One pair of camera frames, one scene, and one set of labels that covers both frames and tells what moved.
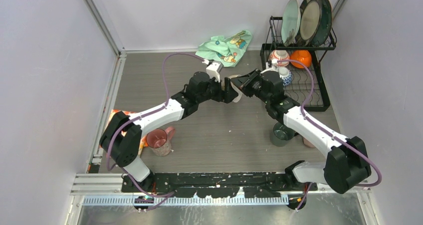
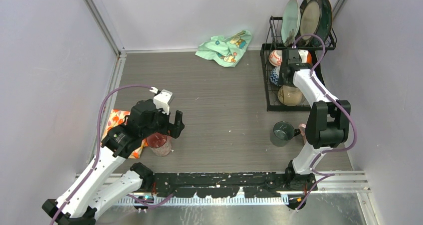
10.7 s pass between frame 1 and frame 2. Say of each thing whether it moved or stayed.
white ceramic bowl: moved
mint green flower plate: stayed
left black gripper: moved
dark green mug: stayed
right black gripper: moved
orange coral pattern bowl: stayed
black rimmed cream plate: stayed
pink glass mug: stayed
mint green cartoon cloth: stayed
